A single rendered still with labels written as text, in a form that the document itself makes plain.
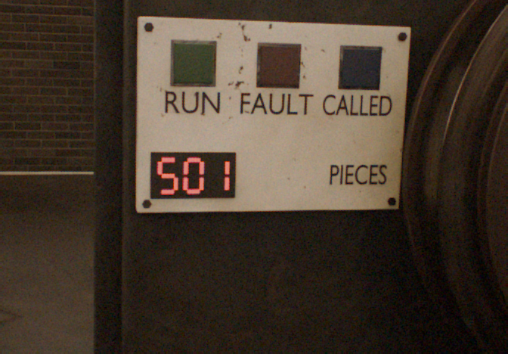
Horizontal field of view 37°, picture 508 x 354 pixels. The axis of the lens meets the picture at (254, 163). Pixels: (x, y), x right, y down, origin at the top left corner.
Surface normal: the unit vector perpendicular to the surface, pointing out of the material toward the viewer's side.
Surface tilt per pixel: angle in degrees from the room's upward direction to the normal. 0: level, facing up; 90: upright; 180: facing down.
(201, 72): 90
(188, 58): 90
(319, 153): 90
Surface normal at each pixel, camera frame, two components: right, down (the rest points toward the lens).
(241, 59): 0.20, 0.17
